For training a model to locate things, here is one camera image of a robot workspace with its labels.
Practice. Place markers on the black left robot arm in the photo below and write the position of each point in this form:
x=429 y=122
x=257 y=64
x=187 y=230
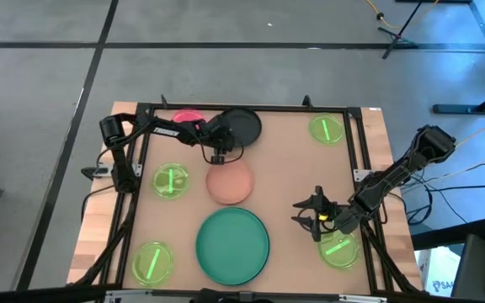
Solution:
x=158 y=126

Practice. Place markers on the black desk frame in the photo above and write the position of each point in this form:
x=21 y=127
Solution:
x=457 y=109

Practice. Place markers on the black desk foot bar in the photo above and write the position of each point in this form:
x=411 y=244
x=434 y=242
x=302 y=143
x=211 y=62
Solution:
x=444 y=237

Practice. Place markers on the black camera mount beam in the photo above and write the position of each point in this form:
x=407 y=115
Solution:
x=36 y=294

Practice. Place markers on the small clear neon green plate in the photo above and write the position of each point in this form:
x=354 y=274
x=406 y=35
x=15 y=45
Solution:
x=348 y=257
x=141 y=269
x=318 y=134
x=180 y=185

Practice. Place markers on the white cardboard box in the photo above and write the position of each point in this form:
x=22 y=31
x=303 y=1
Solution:
x=436 y=269

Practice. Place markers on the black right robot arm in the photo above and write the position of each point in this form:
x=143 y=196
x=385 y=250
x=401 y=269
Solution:
x=394 y=177

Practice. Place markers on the orange plastic plate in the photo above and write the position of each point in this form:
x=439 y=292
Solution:
x=230 y=185

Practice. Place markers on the black tripod stand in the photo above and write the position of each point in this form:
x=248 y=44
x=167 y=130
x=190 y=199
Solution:
x=394 y=38

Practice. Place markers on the black aluminium table frame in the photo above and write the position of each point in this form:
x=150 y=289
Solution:
x=246 y=107

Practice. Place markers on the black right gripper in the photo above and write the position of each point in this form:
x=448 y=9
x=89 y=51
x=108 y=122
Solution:
x=341 y=219

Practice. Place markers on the silver left arm base bracket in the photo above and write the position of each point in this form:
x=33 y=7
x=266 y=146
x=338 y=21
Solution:
x=104 y=171

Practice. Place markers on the black plastic plate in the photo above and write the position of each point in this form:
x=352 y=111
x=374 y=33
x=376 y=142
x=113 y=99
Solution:
x=247 y=123

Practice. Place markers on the large green plastic plate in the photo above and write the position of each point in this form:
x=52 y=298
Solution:
x=232 y=248

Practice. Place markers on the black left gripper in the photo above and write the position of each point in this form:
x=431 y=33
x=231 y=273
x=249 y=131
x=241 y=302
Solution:
x=219 y=136

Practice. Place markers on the silver right arm base bracket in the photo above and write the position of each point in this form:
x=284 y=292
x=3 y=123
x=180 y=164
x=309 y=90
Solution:
x=361 y=175

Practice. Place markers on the peach table mat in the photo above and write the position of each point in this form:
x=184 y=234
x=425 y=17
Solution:
x=284 y=177

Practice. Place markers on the pink plastic plate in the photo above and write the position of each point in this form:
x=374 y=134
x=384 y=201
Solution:
x=185 y=115

